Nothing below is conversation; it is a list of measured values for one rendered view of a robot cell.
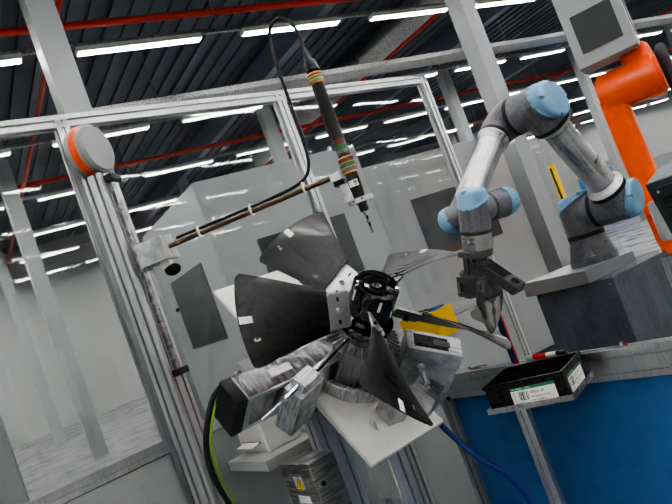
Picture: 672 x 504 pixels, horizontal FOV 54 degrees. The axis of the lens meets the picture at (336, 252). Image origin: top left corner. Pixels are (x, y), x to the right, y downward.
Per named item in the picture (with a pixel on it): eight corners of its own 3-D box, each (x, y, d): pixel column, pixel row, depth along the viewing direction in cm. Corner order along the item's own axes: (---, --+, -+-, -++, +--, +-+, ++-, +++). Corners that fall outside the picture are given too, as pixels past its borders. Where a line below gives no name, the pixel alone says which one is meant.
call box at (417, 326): (409, 350, 220) (398, 320, 220) (429, 340, 226) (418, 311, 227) (443, 343, 207) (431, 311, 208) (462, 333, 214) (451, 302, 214)
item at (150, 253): (138, 273, 189) (128, 245, 190) (151, 271, 196) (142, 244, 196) (168, 260, 186) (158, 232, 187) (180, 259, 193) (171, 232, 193)
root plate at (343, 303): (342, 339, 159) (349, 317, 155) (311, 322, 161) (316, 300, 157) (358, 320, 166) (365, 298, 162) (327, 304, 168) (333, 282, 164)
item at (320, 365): (351, 344, 165) (265, 426, 139) (344, 339, 166) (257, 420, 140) (353, 338, 164) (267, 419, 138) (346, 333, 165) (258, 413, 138)
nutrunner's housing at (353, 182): (356, 213, 172) (296, 51, 174) (360, 213, 176) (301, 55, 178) (370, 208, 171) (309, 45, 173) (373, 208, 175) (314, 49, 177)
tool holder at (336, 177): (339, 210, 171) (326, 174, 172) (346, 210, 178) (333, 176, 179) (370, 197, 169) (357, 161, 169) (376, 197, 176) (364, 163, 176)
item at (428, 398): (426, 421, 168) (402, 406, 170) (435, 407, 173) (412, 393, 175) (435, 400, 163) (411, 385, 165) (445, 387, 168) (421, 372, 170)
